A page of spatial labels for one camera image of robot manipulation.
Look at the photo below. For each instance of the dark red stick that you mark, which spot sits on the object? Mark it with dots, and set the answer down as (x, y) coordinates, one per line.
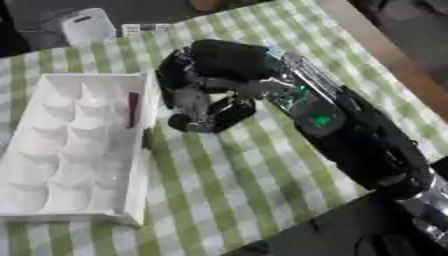
(133, 110)

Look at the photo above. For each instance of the white plastic container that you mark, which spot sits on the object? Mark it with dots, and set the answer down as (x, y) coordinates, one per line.
(88, 26)

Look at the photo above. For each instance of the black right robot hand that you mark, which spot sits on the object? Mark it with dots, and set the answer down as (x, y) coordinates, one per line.
(227, 61)

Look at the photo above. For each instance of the white mesh basket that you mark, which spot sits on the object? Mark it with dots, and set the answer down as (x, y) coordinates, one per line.
(140, 29)

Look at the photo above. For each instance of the white compartment box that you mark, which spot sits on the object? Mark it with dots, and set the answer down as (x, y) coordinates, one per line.
(64, 150)

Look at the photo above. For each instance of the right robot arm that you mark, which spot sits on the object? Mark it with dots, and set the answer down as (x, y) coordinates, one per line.
(356, 133)

